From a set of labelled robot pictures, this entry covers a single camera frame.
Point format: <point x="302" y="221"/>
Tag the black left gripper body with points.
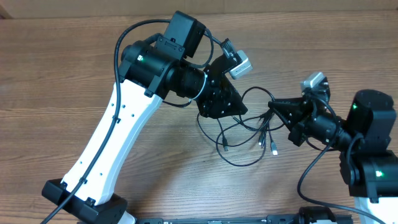
<point x="212" y="100"/>

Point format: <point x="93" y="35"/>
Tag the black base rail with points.
<point x="305" y="215"/>

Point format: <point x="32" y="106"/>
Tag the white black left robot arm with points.
<point x="145" y="72"/>

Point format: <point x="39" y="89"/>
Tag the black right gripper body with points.
<point x="298" y="135"/>

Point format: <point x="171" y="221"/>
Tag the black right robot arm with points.
<point x="367" y="166"/>

